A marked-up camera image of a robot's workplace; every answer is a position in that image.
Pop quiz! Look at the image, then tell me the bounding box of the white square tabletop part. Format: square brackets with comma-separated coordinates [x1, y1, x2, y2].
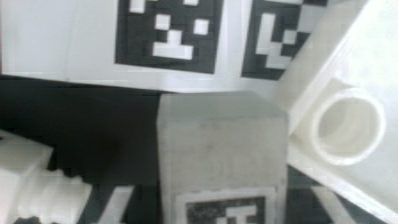
[274, 0, 398, 224]

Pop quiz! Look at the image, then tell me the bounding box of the white table leg right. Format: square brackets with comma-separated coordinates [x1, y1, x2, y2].
[157, 92, 288, 224]

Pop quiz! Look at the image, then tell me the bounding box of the white table leg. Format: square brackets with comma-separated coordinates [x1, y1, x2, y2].
[157, 92, 288, 224]
[0, 130, 93, 224]

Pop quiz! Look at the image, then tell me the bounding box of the white marker sheet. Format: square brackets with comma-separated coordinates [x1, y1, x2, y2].
[0, 0, 332, 94]

